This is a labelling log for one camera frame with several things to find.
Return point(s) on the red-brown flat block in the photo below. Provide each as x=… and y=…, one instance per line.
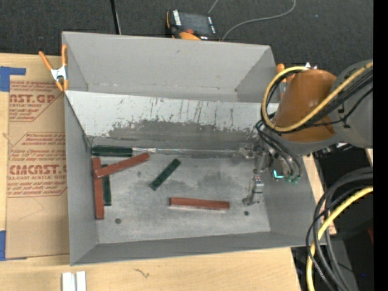
x=124, y=165
x=198, y=203
x=99, y=199

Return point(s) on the dark green flat block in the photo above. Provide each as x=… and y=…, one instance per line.
x=110, y=151
x=107, y=192
x=165, y=174

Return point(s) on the grey metal bin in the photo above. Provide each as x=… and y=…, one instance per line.
x=182, y=223

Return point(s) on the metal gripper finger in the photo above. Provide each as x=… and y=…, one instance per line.
x=257, y=189
x=249, y=152

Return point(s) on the brown cardboard board, red print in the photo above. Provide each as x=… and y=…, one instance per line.
x=33, y=211

